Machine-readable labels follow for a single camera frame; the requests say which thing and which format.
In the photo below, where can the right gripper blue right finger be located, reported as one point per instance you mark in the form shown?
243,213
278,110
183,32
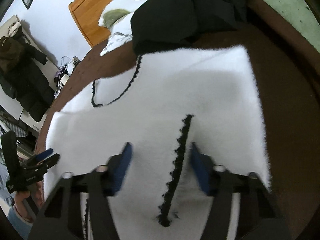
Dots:
201,167

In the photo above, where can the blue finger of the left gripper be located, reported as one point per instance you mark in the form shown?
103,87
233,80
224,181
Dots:
48,163
42,156

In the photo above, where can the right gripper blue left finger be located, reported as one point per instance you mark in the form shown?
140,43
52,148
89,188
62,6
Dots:
118,167

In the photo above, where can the white fuzzy cardigan black trim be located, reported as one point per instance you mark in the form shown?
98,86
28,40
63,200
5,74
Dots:
169,100

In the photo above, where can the white mug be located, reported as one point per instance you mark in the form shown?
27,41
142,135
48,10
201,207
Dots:
63,80

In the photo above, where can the dark hanging coat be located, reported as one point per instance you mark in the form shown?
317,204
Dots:
22,79

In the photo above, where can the brown bed sheet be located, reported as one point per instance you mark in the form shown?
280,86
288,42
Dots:
286,70

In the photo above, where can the white bear print pillow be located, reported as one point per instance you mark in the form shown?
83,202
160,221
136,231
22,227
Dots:
130,12

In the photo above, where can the black garment pile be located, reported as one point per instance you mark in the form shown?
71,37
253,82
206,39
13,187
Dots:
213,16

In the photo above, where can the wooden headboard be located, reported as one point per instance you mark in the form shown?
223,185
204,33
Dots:
86,14

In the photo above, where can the green cow print blanket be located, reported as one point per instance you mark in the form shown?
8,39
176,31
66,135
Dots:
300,16

